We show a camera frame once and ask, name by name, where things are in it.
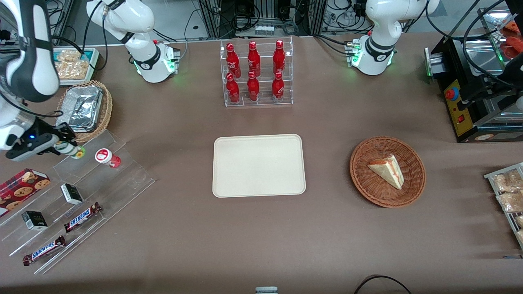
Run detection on grey wire rack tray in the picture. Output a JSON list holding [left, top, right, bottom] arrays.
[[484, 163, 523, 250]]

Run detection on green-lidded yogurt cup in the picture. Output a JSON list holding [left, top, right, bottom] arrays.
[[57, 141, 86, 160]]

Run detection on black machine with red button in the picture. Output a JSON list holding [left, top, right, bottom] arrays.
[[424, 8, 523, 143]]

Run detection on clear bag of snacks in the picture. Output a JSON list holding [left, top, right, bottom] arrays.
[[496, 191, 523, 213], [492, 169, 523, 192]]

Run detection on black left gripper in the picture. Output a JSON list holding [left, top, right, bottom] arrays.
[[456, 52, 523, 112]]

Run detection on light tan wicker basket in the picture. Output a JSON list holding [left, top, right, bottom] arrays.
[[54, 80, 113, 143]]

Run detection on clear bag of crackers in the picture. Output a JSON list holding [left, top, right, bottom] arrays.
[[54, 50, 89, 80]]

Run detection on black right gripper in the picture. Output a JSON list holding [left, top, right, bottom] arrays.
[[5, 122, 79, 160]]

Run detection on black cable loop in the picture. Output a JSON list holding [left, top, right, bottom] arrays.
[[353, 275, 413, 294]]

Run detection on red food item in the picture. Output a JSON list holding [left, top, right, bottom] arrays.
[[502, 37, 523, 60]]

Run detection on beige plastic tray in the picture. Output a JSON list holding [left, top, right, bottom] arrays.
[[212, 134, 306, 198]]

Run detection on red-lidded yogurt cup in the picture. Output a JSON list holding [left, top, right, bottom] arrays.
[[95, 148, 122, 169]]

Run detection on wrapped sandwich wedge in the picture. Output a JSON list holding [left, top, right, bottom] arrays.
[[367, 154, 405, 190]]

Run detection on red plaid cookie box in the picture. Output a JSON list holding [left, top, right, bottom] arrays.
[[0, 168, 51, 217]]

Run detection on small black box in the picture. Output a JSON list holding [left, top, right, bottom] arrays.
[[21, 210, 48, 231], [60, 183, 84, 205]]

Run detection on white snack bin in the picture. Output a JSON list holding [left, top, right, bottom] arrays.
[[52, 47, 101, 87]]

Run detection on silver foil tray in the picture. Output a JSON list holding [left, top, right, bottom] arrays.
[[56, 85, 103, 133]]

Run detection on brown round wicker basket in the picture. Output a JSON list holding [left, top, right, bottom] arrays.
[[349, 136, 427, 208]]

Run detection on clear acrylic bottle rack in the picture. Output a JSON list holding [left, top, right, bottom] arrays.
[[220, 36, 294, 107]]

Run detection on clear acrylic stepped display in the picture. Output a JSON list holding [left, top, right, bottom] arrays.
[[0, 130, 156, 275]]

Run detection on red cola bottle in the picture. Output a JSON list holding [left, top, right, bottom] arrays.
[[273, 40, 286, 74], [226, 73, 240, 103], [272, 71, 285, 102], [247, 71, 260, 102], [226, 42, 241, 78], [247, 41, 261, 77]]

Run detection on Snickers chocolate bar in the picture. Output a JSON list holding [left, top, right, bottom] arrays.
[[22, 235, 66, 266], [64, 202, 103, 233]]

